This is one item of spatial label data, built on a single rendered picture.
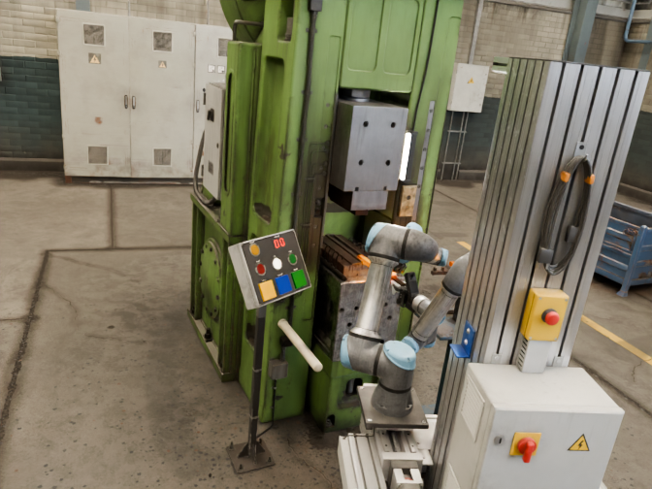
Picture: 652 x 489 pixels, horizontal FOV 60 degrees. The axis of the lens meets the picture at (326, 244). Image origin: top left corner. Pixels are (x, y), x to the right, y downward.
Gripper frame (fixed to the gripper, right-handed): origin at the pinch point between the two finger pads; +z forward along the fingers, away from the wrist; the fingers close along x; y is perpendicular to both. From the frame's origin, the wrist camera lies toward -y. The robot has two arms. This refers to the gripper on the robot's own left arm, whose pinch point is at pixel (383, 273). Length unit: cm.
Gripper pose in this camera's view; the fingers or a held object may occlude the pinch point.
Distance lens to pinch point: 273.0
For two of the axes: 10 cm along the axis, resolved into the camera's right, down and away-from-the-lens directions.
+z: -3.0, 6.5, 7.0
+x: 8.9, -0.7, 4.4
